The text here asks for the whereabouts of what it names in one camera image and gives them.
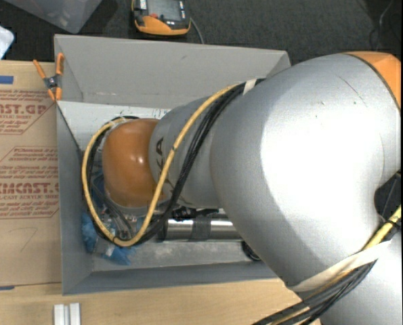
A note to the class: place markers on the blue cloth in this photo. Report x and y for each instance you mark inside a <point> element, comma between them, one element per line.
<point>89,235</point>

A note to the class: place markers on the silver metal cylinder, black band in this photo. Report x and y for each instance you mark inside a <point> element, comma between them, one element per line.
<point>181,229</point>

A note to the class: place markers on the brown cardboard board, red print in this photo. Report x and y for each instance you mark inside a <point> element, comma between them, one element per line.
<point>25,249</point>

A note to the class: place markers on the grey metal bin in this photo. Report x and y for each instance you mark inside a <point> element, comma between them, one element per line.
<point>126,73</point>

